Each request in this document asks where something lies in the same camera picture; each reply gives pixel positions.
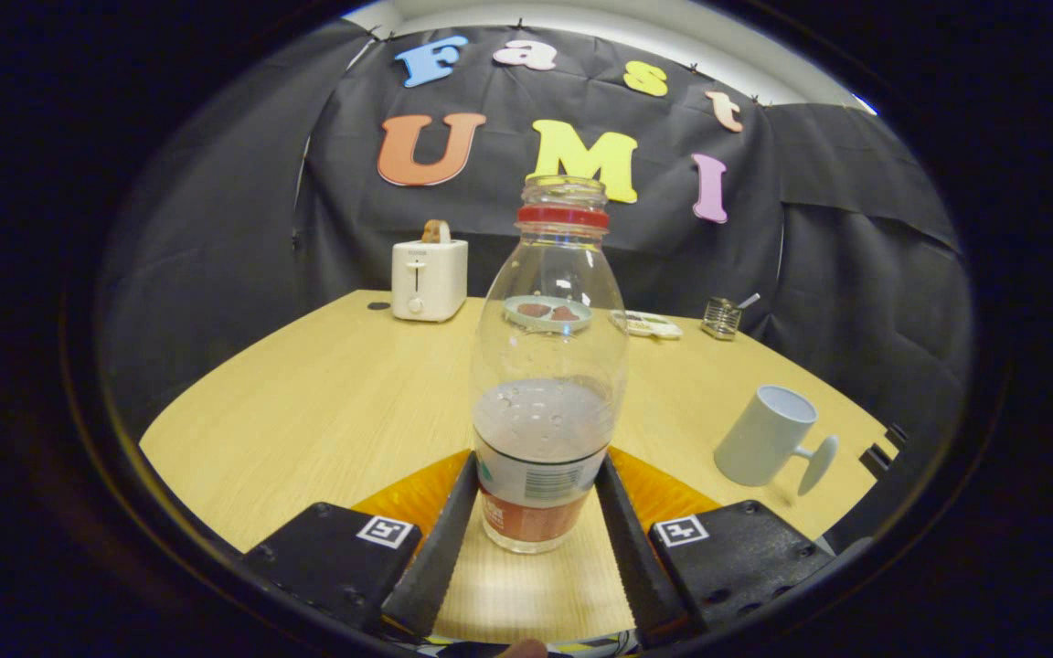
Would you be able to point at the toasted bread slice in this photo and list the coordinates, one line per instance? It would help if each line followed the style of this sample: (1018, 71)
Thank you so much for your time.
(436, 232)

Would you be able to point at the small white dish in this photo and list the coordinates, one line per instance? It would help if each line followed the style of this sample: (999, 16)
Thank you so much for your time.
(650, 324)

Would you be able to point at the wooden table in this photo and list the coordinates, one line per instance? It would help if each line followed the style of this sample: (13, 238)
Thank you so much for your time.
(307, 411)

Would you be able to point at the black table edge bracket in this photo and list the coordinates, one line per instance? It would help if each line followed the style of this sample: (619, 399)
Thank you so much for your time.
(874, 459)

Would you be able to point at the brown meat piece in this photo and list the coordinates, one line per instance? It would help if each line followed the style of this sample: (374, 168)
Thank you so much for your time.
(534, 310)
(566, 313)

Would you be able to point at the white toaster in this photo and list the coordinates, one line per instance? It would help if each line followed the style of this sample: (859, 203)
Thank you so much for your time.
(429, 283)

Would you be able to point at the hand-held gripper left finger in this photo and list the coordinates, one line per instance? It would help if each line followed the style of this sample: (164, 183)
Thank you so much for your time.
(440, 557)

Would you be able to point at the pale blue cup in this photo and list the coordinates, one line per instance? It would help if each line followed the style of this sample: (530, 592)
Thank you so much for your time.
(760, 439)

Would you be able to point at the clear plastic juice bottle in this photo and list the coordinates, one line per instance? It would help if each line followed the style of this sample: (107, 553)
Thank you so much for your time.
(545, 429)

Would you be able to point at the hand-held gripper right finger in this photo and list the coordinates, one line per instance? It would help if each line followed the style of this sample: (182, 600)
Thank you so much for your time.
(627, 557)

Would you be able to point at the round pale green plate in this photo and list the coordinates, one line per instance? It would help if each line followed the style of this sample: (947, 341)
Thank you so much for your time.
(545, 324)

